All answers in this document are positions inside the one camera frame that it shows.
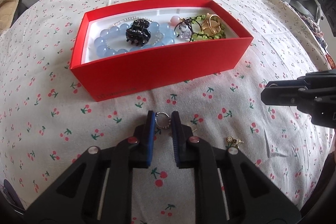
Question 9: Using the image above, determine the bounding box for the red open gift box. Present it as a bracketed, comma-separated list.
[70, 0, 253, 101]

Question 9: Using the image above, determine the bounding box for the gold ring hair clip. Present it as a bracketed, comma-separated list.
[201, 14, 221, 36]

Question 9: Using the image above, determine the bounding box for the blue bead bracelet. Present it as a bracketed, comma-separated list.
[93, 21, 178, 58]

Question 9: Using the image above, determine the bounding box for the cherry print bed sheet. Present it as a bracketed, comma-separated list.
[1, 0, 335, 223]

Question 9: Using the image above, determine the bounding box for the small silver ring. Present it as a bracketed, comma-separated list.
[155, 111, 172, 130]

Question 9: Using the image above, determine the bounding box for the thin multicolour bead bracelet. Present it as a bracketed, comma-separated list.
[170, 16, 194, 40]

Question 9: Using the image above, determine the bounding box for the black hair claw clip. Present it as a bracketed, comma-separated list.
[126, 19, 151, 47]

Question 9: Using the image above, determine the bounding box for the clear crystal bead bracelet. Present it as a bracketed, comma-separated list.
[114, 16, 165, 45]

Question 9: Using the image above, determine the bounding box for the gold flower earring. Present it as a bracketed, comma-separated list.
[226, 136, 244, 149]

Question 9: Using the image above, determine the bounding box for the green beaded cord bracelet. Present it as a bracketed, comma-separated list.
[174, 13, 227, 43]

